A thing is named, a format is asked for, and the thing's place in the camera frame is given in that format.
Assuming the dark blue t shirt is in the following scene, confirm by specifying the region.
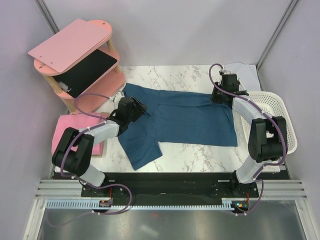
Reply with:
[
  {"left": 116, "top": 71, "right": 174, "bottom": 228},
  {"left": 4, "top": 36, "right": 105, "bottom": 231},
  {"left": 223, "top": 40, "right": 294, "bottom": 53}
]
[{"left": 118, "top": 83, "right": 238, "bottom": 170}]

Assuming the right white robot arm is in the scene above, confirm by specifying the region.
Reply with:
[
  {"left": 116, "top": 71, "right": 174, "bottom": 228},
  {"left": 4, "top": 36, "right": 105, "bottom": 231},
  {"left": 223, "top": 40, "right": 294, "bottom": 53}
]
[{"left": 211, "top": 70, "right": 288, "bottom": 197}]

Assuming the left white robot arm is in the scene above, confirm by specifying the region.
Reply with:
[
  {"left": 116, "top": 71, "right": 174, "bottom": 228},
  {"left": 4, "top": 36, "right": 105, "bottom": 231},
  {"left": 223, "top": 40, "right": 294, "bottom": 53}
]
[{"left": 51, "top": 97, "right": 147, "bottom": 197}]

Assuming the black white marker pen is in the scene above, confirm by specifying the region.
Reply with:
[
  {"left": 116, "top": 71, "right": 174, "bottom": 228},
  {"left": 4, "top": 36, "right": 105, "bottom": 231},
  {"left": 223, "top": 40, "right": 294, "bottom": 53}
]
[{"left": 238, "top": 79, "right": 247, "bottom": 91}]

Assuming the white cloth in corner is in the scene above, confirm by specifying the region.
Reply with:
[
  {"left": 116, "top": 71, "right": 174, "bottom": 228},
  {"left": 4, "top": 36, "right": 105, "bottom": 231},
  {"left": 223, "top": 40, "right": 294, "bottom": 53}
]
[{"left": 224, "top": 62, "right": 261, "bottom": 92}]

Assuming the folded pink t shirt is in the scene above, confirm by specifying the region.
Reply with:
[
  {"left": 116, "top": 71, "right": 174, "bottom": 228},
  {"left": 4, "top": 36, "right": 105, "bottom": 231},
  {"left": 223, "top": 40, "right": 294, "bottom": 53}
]
[{"left": 51, "top": 112, "right": 109, "bottom": 155}]

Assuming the white plastic laundry basket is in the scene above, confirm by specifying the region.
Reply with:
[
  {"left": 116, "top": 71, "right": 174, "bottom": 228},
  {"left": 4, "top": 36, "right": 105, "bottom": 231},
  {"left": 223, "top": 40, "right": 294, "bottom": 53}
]
[{"left": 248, "top": 91, "right": 298, "bottom": 155}]

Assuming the black mat on shelf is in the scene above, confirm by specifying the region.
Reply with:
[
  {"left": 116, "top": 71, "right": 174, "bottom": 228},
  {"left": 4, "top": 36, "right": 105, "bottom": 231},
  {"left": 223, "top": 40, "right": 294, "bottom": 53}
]
[{"left": 53, "top": 49, "right": 117, "bottom": 98}]

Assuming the small white shelf clip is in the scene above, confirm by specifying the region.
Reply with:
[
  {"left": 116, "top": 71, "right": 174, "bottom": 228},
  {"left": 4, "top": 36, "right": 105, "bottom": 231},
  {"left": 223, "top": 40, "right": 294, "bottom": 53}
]
[{"left": 60, "top": 82, "right": 71, "bottom": 92}]

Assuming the pink wooden shelf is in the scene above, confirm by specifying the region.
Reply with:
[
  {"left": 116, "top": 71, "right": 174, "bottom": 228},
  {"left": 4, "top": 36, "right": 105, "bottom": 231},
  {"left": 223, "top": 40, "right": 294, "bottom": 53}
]
[{"left": 28, "top": 19, "right": 125, "bottom": 114}]

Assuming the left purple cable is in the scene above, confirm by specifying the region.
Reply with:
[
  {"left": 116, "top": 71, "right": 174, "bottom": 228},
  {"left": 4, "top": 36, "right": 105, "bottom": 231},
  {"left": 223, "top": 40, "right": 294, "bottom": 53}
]
[{"left": 46, "top": 92, "right": 133, "bottom": 228}]

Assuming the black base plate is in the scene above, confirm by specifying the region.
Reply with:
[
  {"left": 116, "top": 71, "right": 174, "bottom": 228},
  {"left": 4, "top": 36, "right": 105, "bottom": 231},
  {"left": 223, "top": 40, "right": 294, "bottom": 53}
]
[{"left": 81, "top": 170, "right": 260, "bottom": 200}]

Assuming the white cable duct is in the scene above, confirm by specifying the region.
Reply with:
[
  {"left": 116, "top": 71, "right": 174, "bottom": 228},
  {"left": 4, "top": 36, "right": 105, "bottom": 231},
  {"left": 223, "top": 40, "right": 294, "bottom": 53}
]
[{"left": 46, "top": 199, "right": 244, "bottom": 211}]

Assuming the aluminium rail frame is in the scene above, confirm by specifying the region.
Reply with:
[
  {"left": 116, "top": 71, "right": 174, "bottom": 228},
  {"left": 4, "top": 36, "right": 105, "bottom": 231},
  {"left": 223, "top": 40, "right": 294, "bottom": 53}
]
[{"left": 35, "top": 179, "right": 307, "bottom": 201}]

